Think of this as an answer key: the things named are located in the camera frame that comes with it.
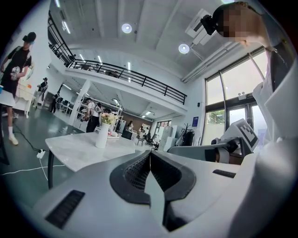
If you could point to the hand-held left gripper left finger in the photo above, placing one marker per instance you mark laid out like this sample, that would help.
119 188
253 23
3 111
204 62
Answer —
93 209

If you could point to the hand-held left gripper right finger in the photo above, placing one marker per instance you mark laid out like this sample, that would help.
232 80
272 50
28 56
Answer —
200 197

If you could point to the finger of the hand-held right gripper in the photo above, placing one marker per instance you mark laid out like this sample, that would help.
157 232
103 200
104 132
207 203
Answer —
191 151

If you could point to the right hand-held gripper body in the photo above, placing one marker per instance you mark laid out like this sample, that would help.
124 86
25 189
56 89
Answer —
235 134

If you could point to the white ceramic vase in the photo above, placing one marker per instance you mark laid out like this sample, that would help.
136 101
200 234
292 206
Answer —
102 137

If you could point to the pale yellow and pink flowers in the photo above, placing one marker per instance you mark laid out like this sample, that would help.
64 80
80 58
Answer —
108 118

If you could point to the black coat rack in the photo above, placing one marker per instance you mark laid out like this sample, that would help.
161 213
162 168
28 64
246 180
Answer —
188 133

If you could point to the white filing cabinet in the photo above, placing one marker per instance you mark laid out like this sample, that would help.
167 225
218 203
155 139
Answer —
168 137

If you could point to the exit sign with lamps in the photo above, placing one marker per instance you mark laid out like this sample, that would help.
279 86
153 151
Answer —
245 96

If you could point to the glass entrance doors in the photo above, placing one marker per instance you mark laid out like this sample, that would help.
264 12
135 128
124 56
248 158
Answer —
232 93

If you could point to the black office chair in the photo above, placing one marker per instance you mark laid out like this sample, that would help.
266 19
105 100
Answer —
150 139

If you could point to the white marble table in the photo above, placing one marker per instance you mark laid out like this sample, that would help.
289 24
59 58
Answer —
76 148

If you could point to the white power strip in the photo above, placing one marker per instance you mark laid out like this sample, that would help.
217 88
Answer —
41 154

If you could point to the black balcony railing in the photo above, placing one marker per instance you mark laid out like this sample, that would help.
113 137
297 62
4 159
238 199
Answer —
130 74

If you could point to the round ceiling light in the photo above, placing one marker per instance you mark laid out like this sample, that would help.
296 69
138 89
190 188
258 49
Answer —
126 28
184 48

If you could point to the person's head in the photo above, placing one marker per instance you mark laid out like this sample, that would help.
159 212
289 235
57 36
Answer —
242 25

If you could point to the white ceiling air conditioner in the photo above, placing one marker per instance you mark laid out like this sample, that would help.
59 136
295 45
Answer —
198 28

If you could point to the white wooden desk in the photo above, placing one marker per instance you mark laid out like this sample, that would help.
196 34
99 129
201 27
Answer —
24 97

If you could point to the blue cup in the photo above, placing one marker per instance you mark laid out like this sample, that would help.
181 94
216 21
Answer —
1 89

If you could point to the blue wall poster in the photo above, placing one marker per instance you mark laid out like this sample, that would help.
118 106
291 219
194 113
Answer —
195 121

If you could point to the black head-mounted camera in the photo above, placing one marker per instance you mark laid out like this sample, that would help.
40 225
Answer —
209 23

